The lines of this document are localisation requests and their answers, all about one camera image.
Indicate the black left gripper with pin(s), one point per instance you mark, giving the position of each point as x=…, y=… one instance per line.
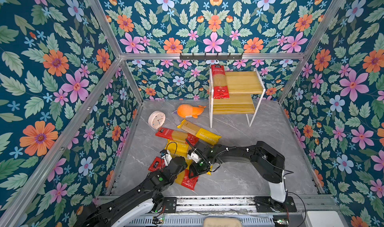
x=182, y=158

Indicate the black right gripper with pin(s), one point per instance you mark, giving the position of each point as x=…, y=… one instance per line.
x=194, y=170

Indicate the red spaghetti bag under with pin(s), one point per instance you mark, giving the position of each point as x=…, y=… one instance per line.
x=182, y=179

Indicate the red spaghetti bag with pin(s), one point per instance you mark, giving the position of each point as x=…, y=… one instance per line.
x=219, y=82
x=177, y=136

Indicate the red spaghetti bag front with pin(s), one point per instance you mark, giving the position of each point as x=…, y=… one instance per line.
x=219, y=82

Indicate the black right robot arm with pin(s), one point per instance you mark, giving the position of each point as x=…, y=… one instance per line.
x=269, y=163

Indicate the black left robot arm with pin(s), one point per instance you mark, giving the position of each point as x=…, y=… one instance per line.
x=144, y=198

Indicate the white wooden two-tier shelf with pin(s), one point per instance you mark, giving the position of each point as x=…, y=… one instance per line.
x=246, y=90

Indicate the yellow Pastatime bag lower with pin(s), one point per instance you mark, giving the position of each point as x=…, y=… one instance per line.
x=200, y=168

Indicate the yellow pastatime bag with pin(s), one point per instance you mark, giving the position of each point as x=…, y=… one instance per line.
x=200, y=168
x=177, y=148
x=199, y=132

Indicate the yellow Pastatime bag middle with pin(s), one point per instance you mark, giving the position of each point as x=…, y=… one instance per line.
x=177, y=148

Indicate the yellow Pastatime bag top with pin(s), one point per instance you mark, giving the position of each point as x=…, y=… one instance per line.
x=199, y=132

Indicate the round pink alarm clock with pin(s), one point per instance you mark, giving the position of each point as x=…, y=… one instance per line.
x=156, y=119

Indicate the orange plush whale toy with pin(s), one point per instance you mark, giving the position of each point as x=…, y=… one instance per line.
x=188, y=111

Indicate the beige padded object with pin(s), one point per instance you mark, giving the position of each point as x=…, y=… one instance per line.
x=221, y=222

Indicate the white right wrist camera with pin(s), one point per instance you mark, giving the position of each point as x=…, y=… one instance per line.
x=193, y=156

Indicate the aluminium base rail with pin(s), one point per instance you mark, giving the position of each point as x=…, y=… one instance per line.
x=249, y=204

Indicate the black hook rail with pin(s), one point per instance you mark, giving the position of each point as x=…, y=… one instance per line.
x=211, y=56

